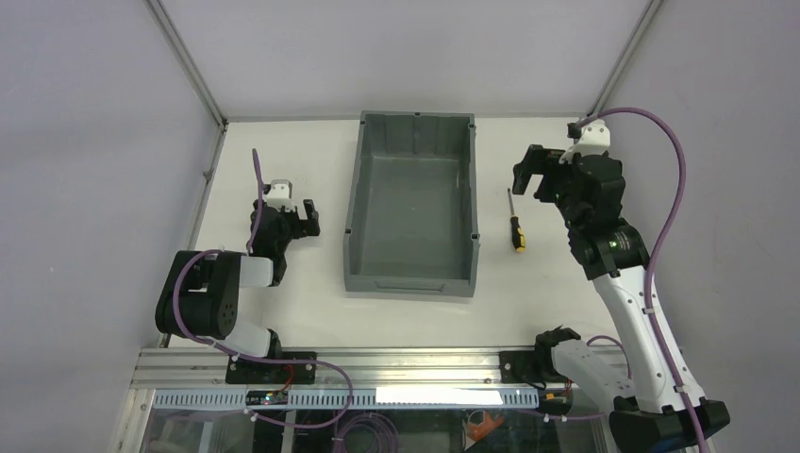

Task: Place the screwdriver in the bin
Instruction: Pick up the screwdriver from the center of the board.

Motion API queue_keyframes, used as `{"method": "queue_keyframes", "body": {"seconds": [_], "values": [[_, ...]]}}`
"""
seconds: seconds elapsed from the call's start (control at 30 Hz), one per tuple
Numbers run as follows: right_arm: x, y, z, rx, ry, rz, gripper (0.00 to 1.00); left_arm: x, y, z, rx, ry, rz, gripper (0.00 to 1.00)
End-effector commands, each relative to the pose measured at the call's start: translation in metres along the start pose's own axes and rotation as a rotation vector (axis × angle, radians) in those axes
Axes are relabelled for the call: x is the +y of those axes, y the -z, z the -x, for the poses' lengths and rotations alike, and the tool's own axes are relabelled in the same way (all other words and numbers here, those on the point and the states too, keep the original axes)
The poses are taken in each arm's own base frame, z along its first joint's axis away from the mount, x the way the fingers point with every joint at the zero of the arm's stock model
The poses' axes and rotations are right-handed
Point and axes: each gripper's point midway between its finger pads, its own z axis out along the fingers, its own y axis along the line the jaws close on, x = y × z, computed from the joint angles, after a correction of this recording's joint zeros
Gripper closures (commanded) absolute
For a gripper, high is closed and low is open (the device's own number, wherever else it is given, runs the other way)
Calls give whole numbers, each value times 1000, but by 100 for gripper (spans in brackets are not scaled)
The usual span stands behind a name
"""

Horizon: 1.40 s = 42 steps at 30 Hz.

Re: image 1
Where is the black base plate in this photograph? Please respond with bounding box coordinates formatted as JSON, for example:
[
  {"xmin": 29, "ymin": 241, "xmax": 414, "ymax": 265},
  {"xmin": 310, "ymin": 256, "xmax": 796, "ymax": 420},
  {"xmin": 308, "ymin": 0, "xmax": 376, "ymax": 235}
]
[
  {"xmin": 498, "ymin": 349, "xmax": 568, "ymax": 388},
  {"xmin": 225, "ymin": 359, "xmax": 316, "ymax": 385}
]

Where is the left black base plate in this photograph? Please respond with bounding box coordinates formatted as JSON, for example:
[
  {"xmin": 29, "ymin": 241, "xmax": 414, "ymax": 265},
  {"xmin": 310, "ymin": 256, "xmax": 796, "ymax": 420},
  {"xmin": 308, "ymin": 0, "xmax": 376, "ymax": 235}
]
[{"xmin": 225, "ymin": 359, "xmax": 316, "ymax": 385}]

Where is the orange object under table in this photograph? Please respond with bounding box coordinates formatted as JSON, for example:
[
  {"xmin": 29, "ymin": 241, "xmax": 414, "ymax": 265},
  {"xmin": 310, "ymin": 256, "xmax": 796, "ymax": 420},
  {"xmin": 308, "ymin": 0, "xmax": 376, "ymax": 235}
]
[{"xmin": 463, "ymin": 411, "xmax": 504, "ymax": 444}]

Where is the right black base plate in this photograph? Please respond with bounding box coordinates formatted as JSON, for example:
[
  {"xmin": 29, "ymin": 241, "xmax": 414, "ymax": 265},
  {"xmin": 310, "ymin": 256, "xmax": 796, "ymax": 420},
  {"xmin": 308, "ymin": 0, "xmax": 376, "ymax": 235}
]
[{"xmin": 498, "ymin": 349, "xmax": 568, "ymax": 388}]

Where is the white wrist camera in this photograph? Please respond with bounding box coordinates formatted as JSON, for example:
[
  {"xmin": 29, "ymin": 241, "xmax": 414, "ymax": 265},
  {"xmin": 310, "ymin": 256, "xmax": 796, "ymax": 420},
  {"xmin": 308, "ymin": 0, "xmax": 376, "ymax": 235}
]
[
  {"xmin": 558, "ymin": 118, "xmax": 611, "ymax": 164},
  {"xmin": 262, "ymin": 179, "xmax": 296, "ymax": 212}
]

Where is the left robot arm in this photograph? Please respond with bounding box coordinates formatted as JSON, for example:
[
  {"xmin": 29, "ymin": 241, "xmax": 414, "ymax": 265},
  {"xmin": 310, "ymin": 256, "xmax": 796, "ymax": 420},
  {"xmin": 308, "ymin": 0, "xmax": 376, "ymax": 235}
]
[{"xmin": 155, "ymin": 199, "xmax": 320, "ymax": 361}]

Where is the aluminium frame rail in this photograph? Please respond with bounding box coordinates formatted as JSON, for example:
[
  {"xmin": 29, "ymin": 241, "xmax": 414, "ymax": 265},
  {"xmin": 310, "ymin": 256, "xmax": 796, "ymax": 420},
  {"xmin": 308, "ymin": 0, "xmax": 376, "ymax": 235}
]
[{"xmin": 130, "ymin": 346, "xmax": 527, "ymax": 389}]

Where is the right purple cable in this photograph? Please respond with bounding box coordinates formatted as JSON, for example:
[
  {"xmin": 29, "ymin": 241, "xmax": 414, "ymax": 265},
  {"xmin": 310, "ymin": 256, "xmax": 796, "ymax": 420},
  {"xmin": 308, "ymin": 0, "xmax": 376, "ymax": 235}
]
[{"xmin": 525, "ymin": 107, "xmax": 710, "ymax": 453}]

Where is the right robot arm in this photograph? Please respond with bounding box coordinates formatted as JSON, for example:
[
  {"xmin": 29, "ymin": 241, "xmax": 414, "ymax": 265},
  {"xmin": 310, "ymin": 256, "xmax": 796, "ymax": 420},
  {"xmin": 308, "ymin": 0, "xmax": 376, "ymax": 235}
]
[{"xmin": 511, "ymin": 144, "xmax": 730, "ymax": 452}]

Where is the purple cable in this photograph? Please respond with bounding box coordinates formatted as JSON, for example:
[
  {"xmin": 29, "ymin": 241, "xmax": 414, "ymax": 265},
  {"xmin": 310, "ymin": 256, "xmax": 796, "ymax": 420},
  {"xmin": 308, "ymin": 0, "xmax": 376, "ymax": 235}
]
[
  {"xmin": 525, "ymin": 107, "xmax": 710, "ymax": 453},
  {"xmin": 172, "ymin": 148, "xmax": 401, "ymax": 453}
]

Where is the grey plastic bin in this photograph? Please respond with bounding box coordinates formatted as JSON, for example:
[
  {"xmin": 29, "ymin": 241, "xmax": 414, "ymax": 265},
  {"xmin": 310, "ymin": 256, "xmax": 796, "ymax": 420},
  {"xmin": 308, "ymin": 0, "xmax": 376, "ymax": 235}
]
[{"xmin": 342, "ymin": 110, "xmax": 480, "ymax": 297}]

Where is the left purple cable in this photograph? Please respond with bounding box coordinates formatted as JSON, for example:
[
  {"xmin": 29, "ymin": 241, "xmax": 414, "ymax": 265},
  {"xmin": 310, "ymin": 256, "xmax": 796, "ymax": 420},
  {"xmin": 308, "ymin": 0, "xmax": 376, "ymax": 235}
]
[{"xmin": 172, "ymin": 148, "xmax": 401, "ymax": 453}]

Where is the black yellow handled screwdriver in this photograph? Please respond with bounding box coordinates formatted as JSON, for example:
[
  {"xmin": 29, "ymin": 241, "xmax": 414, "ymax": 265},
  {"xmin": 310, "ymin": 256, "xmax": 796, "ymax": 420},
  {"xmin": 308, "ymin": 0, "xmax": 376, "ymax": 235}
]
[{"xmin": 507, "ymin": 188, "xmax": 526, "ymax": 253}]

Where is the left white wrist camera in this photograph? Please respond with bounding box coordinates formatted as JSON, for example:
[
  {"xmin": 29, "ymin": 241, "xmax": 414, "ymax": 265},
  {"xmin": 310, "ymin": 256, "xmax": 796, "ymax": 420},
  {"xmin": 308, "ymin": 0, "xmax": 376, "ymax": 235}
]
[{"xmin": 262, "ymin": 179, "xmax": 296, "ymax": 212}]

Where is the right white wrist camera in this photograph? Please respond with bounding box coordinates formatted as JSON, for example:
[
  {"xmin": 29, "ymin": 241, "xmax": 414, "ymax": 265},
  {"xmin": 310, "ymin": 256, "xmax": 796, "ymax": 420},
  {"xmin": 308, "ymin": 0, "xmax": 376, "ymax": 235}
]
[{"xmin": 558, "ymin": 118, "xmax": 611, "ymax": 164}]

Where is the white slotted cable duct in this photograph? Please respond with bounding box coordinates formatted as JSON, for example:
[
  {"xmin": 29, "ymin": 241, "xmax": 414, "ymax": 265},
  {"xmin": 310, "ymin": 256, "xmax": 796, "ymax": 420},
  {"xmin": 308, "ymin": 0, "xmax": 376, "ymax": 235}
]
[{"xmin": 153, "ymin": 386, "xmax": 539, "ymax": 411}]

